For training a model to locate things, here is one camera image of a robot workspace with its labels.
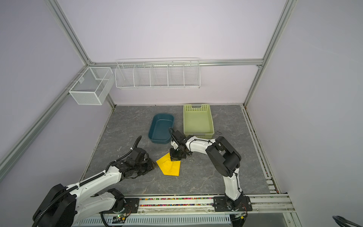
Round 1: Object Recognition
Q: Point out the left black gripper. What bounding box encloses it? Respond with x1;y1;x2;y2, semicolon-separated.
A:
134;157;157;176

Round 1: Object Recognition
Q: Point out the yellow paper napkin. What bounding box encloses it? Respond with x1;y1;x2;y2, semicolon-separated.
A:
157;153;181;176

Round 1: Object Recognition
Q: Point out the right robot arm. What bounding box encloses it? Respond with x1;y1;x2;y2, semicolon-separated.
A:
168;128;244;211

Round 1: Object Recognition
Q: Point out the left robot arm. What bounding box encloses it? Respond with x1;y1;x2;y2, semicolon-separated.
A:
33;136;154;227

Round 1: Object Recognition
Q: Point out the dark teal plastic tray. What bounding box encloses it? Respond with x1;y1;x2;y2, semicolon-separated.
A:
148;113;175;144

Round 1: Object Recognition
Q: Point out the light green plastic basket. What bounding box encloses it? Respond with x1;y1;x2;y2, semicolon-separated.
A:
183;104;215;139

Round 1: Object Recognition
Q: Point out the small white mesh basket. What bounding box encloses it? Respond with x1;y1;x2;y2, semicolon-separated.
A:
69;67;115;106

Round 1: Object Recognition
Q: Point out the long white wire rack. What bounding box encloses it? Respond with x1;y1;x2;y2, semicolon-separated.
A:
115;58;201;89

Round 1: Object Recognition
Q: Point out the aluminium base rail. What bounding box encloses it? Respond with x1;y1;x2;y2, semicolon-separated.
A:
49;193;302;227

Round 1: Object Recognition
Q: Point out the black cable bottom right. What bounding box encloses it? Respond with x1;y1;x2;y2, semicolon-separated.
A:
332;215;362;227

